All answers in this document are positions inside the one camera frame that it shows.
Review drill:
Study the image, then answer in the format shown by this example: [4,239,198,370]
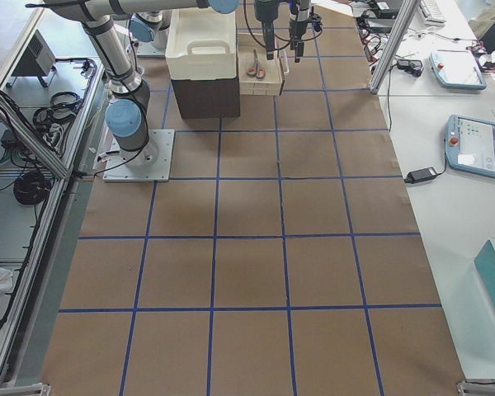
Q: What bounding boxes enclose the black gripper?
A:
[289,0,313,63]
[254,0,279,60]

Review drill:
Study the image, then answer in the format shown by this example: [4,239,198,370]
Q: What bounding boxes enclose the grey orange scissors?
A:
[246,49,266,80]

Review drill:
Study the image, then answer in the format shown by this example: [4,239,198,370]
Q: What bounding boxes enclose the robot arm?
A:
[27,1,239,165]

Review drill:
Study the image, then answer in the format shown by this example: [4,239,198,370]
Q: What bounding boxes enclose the white plastic tray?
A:
[165,8,237,81]

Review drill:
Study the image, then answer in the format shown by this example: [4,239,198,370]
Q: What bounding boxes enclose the blue teach pendant far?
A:
[429,49,487,91]

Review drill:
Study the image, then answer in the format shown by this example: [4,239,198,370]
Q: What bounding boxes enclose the blue teach pendant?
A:
[445,115,495,179]
[429,49,487,91]

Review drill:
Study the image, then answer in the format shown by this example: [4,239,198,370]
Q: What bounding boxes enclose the black power adapter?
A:
[404,167,438,184]

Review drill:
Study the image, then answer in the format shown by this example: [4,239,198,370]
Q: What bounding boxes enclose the blue teach pendant near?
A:
[445,115,495,179]

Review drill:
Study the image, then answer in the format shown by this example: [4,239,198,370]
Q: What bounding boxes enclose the grey electronics box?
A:
[6,30,56,88]

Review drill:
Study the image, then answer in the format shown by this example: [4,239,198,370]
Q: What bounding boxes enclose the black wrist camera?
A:
[309,12,323,33]

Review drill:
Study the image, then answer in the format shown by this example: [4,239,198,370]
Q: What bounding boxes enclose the aluminium frame post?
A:
[369,0,419,94]

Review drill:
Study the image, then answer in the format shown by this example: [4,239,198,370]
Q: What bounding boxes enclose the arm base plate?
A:
[102,130,175,182]

